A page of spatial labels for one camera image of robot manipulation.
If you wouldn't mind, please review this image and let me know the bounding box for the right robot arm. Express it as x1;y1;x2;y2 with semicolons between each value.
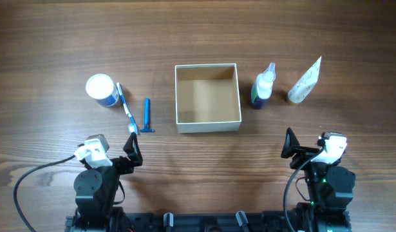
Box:
281;128;356;231

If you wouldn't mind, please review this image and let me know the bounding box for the blue disposable razor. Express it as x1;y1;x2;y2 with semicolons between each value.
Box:
140;98;154;133

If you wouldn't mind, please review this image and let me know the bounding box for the white-lidded blue round container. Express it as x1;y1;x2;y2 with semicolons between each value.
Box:
85;73;119;107

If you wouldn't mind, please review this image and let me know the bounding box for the white cardboard open box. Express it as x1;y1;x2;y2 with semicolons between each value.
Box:
174;63;242;133

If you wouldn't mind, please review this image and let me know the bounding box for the blue and white toothbrush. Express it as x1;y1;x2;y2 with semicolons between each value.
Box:
117;82;138;134

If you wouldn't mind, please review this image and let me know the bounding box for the white-capped blue spray bottle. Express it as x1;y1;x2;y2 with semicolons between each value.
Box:
251;63;276;109

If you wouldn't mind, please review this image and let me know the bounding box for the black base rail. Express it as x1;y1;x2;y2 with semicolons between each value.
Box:
65;211;289;232

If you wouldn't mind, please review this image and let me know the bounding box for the white squeeze tube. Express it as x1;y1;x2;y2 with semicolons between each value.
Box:
287;57;321;104

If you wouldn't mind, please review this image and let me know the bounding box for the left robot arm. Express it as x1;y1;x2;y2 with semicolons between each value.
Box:
65;132;143;231

